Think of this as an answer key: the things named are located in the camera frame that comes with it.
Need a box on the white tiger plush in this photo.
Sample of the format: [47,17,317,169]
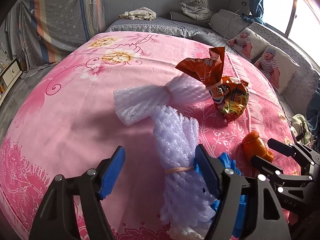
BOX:
[179,0,213,20]

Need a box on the white hanging cloth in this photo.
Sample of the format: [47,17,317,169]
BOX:
[5,0,28,63]

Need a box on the white cabinet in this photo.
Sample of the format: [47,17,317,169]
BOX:
[0,56,23,98]

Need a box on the grey quilted sofa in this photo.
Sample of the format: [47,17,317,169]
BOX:
[105,9,320,140]

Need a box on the pink floral blanket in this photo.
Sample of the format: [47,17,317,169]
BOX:
[0,31,304,240]

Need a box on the baby print pillow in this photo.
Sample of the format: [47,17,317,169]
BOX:
[226,27,269,60]
[254,44,300,94]

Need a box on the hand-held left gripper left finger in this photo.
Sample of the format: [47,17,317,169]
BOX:
[29,146,126,240]

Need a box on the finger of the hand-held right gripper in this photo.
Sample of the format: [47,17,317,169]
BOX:
[267,138,320,167]
[250,155,313,218]

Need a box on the grey cushion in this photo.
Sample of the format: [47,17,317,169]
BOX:
[168,11,210,28]

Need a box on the green cloth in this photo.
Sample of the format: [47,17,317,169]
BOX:
[291,114,314,145]

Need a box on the striped grey sheet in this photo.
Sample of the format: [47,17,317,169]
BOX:
[20,0,105,64]

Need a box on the long blue curtain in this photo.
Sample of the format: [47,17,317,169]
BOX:
[305,79,320,133]

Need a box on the white foam fruit net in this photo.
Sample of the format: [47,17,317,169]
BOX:
[151,105,218,240]
[113,75,213,126]

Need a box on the cream crumpled cloth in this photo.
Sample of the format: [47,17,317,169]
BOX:
[118,7,157,22]

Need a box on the orange peel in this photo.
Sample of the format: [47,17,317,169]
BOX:
[241,131,274,167]

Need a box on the orange snack wrapper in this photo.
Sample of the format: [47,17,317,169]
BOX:
[175,46,250,123]

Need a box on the window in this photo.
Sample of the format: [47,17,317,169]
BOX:
[262,0,320,45]

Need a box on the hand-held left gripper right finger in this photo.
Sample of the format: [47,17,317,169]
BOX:
[194,144,292,240]

